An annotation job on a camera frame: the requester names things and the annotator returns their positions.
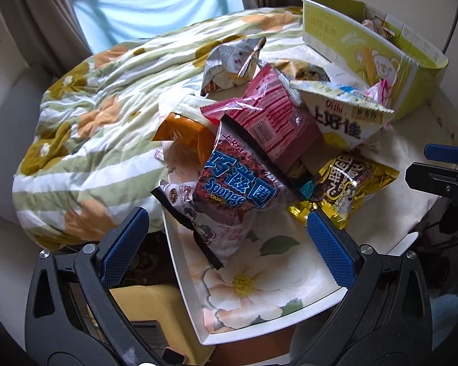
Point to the light blue window cloth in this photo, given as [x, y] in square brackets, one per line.
[156, 7]

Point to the gold snack bag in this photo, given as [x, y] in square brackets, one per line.
[351, 186]

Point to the white floral tray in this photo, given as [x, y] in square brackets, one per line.
[259, 286]

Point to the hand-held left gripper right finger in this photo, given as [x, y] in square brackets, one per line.
[330, 251]

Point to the yellow cloth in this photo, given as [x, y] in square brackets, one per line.
[156, 308]

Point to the grey white snack bag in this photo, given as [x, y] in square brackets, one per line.
[229, 61]

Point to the red blue snack bag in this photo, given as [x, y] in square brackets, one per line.
[232, 183]

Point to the orange white snack bag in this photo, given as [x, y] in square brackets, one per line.
[183, 133]

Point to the pink snack bag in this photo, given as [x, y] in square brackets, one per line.
[278, 122]

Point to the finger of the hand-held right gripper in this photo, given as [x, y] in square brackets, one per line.
[444, 153]
[435, 179]

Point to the yellow-green cardboard box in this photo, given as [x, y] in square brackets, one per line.
[351, 42]

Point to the floral quilted blanket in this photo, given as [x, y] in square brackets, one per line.
[99, 84]

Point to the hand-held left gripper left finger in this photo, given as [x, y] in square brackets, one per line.
[125, 244]

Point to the white black-edged snack bag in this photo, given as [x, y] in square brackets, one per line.
[210, 232]

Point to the white yellow snack bag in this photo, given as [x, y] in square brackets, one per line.
[339, 118]

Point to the brown snack bag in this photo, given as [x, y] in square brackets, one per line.
[301, 70]

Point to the small pink packet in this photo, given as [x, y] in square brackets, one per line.
[379, 93]

